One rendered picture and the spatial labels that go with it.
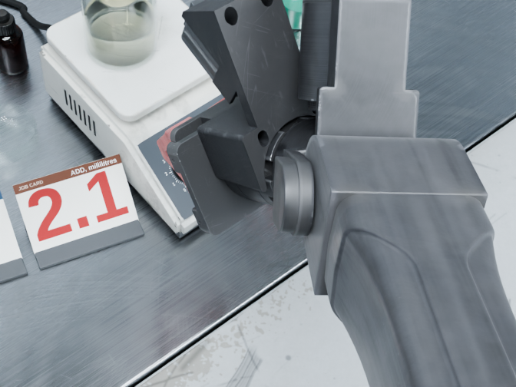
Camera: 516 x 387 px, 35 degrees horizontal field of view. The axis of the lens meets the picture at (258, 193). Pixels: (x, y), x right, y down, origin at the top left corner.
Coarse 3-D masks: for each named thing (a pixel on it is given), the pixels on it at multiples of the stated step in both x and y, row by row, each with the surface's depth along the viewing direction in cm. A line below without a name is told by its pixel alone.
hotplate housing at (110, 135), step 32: (64, 64) 70; (64, 96) 72; (96, 96) 68; (192, 96) 70; (96, 128) 70; (128, 128) 67; (160, 128) 68; (128, 160) 68; (160, 192) 67; (192, 224) 68
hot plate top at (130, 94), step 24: (168, 0) 73; (72, 24) 70; (168, 24) 71; (72, 48) 69; (168, 48) 70; (96, 72) 67; (120, 72) 68; (144, 72) 68; (168, 72) 68; (192, 72) 69; (120, 96) 66; (144, 96) 67; (168, 96) 67
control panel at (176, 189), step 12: (204, 108) 70; (180, 120) 68; (144, 144) 67; (156, 144) 67; (144, 156) 67; (156, 156) 67; (156, 168) 67; (168, 168) 67; (168, 180) 67; (180, 180) 68; (168, 192) 67; (180, 192) 68; (180, 204) 67; (192, 204) 68
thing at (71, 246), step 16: (128, 192) 70; (112, 224) 69; (128, 224) 70; (32, 240) 67; (64, 240) 68; (80, 240) 68; (96, 240) 68; (112, 240) 69; (48, 256) 67; (64, 256) 67
